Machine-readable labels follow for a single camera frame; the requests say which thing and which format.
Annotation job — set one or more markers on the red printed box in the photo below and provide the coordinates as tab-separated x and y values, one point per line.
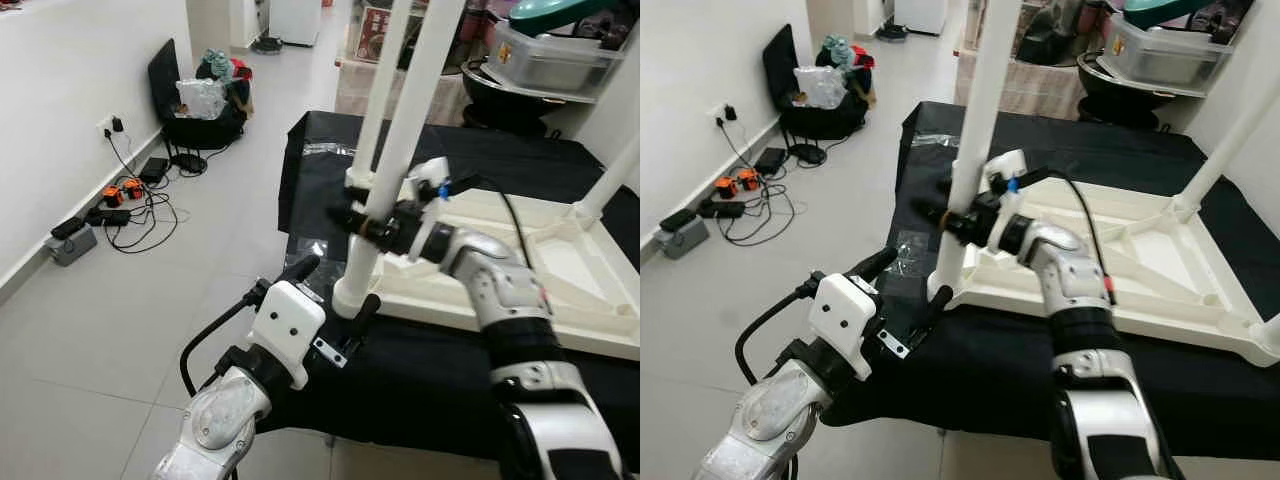
373	35

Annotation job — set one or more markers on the grey power brick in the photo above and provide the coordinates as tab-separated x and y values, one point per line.
70	243
682	235

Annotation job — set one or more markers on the black round floor device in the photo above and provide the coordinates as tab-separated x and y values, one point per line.
188	162
266	44
806	153
891	33

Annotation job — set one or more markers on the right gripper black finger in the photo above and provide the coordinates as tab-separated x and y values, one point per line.
947	185
354	195
935	215
350	222

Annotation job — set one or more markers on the clear plastic storage box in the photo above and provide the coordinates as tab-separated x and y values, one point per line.
550	62
1165	55

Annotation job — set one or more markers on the white plastic table top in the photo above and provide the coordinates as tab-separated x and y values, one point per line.
560	260
1150	260

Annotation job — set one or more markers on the black table cloth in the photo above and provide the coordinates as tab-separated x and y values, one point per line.
400	380
1000	380

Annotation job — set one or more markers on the red cloth item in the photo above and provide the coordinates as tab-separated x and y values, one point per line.
862	57
240	70

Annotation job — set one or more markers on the black power adapter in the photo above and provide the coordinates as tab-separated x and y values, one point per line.
771	160
155	170

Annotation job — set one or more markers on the orange black plug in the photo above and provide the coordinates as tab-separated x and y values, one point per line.
726	187
748	180
133	189
113	195

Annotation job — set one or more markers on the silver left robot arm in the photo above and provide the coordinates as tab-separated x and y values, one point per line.
225	420
775	415

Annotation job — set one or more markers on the white plastic table leg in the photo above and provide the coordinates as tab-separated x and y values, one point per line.
985	100
368	140
410	100
1268	338
1225	150
605	185

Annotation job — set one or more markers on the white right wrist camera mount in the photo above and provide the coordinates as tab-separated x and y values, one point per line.
1005	170
430	180

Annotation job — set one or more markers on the beige cloth covered bench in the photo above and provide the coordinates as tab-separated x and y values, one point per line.
350	95
1040	90

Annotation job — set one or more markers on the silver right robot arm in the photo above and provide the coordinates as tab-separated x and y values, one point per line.
1090	330
520	320

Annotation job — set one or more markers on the black wall plug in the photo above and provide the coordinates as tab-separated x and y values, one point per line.
117	125
729	112

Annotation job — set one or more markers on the dark green lid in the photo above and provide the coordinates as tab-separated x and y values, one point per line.
560	12
1175	10

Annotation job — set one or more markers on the black round stool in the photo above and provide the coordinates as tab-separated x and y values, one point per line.
510	100
1125	95

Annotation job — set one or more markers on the white fridge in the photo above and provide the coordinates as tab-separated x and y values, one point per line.
918	15
295	20

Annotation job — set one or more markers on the black power strip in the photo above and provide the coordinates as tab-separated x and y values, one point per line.
108	216
720	209

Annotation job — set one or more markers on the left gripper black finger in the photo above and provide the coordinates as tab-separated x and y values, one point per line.
298	268
362	312
870	263
935	305

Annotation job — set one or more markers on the teal crumpled cloth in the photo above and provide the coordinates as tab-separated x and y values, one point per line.
836	50
215	65

